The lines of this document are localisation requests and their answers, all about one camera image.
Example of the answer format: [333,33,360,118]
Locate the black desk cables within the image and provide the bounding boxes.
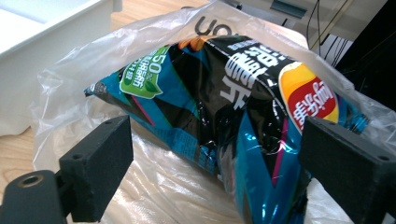
[305,0,354,64]

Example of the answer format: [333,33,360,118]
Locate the white plastic tray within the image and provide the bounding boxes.
[0,0,123,137]

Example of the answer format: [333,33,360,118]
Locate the black and teal chip bag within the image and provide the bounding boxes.
[83,35,372,224]

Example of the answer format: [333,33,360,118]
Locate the light wooden desk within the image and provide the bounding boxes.
[214,0,386,50]

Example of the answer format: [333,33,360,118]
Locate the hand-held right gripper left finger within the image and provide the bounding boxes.
[58,115,134,223]

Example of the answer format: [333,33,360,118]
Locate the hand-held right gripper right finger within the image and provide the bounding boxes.
[299,116,396,224]

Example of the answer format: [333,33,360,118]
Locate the dark curtain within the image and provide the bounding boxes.
[334,0,396,111]

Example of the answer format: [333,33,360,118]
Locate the clear plastic shopping bag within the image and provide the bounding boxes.
[31,0,396,224]

